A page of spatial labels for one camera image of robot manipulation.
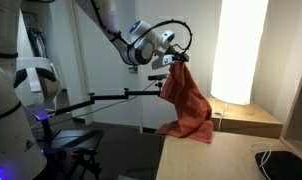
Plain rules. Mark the white chair with black trim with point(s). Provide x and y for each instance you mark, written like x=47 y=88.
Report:
x=46 y=74

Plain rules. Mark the wooden shelf unit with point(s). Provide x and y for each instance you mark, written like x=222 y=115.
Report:
x=299 y=110

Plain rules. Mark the cardboard box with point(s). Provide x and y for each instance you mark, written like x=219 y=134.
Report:
x=51 y=88

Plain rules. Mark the black bag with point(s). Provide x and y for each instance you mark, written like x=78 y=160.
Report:
x=287 y=166

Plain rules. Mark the tall white floor lamp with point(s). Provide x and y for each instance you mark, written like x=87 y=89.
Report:
x=237 y=50

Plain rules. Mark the black stereo camera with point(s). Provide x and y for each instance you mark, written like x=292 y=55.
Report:
x=156 y=77

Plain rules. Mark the orange towel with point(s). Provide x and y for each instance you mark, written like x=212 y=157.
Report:
x=187 y=100

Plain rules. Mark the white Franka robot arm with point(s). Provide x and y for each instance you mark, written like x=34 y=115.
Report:
x=7 y=133

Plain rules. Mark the black workbench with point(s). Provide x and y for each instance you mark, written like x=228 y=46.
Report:
x=74 y=140

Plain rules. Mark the low wooden box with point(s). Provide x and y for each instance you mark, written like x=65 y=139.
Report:
x=251 y=116

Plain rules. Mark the white door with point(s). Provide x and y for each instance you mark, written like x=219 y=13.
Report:
x=101 y=76

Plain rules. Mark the hanging clothes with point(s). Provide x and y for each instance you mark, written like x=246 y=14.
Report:
x=37 y=43

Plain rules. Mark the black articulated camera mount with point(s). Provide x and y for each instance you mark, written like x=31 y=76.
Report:
x=107 y=97

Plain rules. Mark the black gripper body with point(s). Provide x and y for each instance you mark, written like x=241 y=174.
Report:
x=175 y=51

